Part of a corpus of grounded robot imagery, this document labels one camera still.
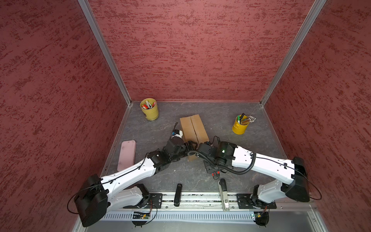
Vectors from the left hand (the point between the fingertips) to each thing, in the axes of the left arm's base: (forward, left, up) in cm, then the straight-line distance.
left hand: (193, 149), depth 78 cm
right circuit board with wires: (-30, -35, -15) cm, 48 cm away
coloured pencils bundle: (+19, -35, +4) cm, 40 cm away
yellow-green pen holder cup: (+31, +31, -1) cm, 44 cm away
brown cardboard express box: (+12, 0, +2) cm, 12 cm away
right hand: (-12, -9, -1) cm, 15 cm away
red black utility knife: (-14, -9, +3) cm, 17 cm away
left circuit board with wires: (-29, +28, -17) cm, 44 cm away
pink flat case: (+1, +42, -12) cm, 43 cm away
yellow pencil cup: (+19, -31, -8) cm, 38 cm away
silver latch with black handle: (-17, -16, -10) cm, 25 cm away
